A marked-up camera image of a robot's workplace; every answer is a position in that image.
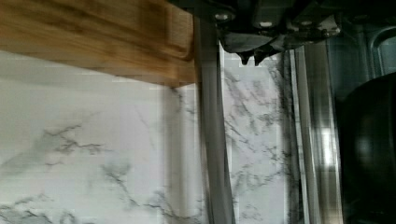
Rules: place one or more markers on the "stainless steel toaster oven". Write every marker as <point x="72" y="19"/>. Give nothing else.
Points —
<point x="362" y="69"/>

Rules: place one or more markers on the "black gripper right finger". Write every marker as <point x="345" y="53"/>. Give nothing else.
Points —
<point x="275" y="46"/>

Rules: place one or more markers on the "bamboo cutting board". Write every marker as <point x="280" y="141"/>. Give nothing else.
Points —
<point x="146" y="40"/>

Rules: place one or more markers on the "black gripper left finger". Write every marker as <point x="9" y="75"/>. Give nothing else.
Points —
<point x="242" y="44"/>

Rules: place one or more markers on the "black bowl inside oven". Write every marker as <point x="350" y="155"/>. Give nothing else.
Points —
<point x="367" y="146"/>

